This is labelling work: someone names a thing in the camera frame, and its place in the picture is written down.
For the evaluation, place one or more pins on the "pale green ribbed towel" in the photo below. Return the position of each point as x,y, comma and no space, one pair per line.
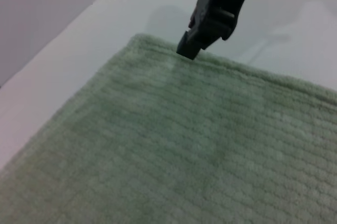
168,142

